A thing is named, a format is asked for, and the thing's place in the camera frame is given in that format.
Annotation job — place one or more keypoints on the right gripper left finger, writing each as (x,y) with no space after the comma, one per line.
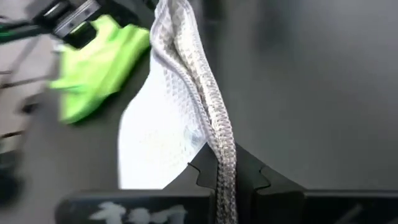
(171,205)

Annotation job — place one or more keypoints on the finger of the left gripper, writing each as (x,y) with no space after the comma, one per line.
(130,11)

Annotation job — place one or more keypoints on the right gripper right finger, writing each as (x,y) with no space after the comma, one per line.
(295,205)

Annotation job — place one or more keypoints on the green microfiber towel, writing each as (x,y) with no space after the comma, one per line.
(96,71)

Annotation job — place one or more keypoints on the white grey microfiber towel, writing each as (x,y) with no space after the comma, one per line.
(161,124)

